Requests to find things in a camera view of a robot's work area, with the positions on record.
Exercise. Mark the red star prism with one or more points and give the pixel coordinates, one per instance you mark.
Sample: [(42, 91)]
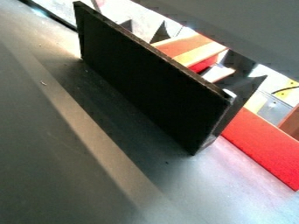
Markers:
[(195, 51)]

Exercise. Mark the red peg board base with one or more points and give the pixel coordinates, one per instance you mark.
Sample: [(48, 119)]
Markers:
[(267, 145)]

